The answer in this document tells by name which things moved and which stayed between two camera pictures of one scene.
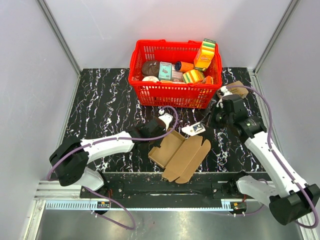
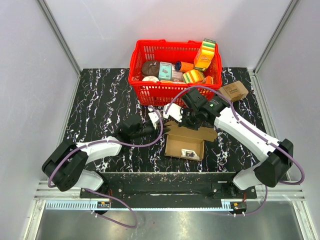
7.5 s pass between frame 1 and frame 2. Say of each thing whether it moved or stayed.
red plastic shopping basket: stayed
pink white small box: stayed
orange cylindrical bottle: stayed
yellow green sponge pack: stayed
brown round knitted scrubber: stayed
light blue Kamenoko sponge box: stayed
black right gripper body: moved
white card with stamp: moved
